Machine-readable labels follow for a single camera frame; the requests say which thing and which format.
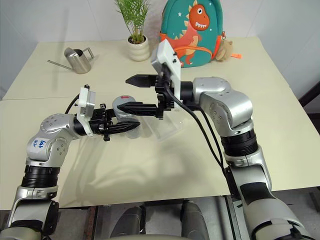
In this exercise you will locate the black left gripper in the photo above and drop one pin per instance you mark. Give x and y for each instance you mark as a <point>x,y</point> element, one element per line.
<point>97,125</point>

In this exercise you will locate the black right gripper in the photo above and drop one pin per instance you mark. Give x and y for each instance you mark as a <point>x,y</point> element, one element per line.
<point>163,100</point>

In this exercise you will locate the clear plastic jar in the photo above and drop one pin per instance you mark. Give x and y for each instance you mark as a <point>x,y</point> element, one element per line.
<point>132,133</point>

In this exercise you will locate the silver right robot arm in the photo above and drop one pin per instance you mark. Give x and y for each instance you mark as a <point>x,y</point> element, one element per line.
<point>225,100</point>

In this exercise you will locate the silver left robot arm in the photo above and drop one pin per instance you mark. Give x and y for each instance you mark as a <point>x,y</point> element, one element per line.
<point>53,125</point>

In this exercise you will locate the clear plastic box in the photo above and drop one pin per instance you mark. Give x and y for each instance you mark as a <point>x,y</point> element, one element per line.
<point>166,128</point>

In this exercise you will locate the white ribbed plant pot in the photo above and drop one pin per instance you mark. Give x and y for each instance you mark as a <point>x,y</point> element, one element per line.
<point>138,51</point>

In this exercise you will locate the steel watering can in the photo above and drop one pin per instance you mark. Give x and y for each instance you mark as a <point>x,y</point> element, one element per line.
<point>78,61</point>

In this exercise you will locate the teal dinosaur backpack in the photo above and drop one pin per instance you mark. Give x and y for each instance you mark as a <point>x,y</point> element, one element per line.
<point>200,47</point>

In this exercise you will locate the green leafy plant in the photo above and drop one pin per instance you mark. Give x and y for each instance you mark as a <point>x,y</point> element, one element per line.
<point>133,17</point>

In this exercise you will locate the dark rounded shape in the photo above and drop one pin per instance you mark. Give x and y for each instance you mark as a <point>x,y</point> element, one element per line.
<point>132,220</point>
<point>195,220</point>

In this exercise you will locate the small orange tag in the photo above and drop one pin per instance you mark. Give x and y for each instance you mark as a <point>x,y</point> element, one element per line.
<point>237,56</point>

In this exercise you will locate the dark brown furniture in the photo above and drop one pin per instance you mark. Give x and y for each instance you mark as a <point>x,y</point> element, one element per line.
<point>313,100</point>

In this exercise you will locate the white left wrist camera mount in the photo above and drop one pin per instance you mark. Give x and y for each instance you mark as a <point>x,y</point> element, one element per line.
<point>86,101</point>

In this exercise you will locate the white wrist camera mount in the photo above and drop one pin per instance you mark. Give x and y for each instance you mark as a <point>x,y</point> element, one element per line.
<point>165,53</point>
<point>86,101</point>

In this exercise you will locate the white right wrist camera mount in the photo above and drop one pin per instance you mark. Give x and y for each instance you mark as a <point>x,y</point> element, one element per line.
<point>165,53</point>

